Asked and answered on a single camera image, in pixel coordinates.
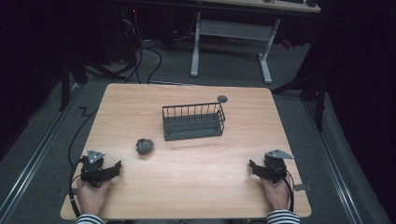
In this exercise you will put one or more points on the person's right hand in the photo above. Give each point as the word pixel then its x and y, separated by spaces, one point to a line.
pixel 276 194

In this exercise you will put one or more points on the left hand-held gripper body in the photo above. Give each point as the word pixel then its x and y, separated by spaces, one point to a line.
pixel 93 169

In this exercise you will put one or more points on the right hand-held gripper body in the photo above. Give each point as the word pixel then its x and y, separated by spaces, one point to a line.
pixel 275 166

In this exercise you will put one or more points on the white metal desk frame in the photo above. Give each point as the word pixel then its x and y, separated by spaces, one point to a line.
pixel 233 30

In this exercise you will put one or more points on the black metal stand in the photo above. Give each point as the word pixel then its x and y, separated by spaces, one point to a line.
pixel 64 84
pixel 317 90

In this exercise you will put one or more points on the metal floor rail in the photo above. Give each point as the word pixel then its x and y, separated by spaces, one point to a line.
pixel 333 168
pixel 34 161

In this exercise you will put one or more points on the steel wool scrubber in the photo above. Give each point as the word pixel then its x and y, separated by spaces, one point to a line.
pixel 144 146

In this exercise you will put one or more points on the black computer tower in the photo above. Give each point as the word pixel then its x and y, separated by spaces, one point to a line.
pixel 116 34

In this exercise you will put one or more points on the person's right striped sleeve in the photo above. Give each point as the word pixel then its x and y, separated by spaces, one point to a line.
pixel 283 217

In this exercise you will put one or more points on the person's left hand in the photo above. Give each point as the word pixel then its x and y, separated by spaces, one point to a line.
pixel 92 197

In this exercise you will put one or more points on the dark round table grommet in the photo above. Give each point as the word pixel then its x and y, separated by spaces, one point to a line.
pixel 222 99

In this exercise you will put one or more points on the grey tape tab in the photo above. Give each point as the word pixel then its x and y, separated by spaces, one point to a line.
pixel 302 187

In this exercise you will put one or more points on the person's left striped sleeve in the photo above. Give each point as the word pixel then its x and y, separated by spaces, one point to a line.
pixel 89 219

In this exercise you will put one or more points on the person's striped sleeve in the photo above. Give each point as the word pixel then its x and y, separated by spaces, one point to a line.
pixel 283 217
pixel 89 219

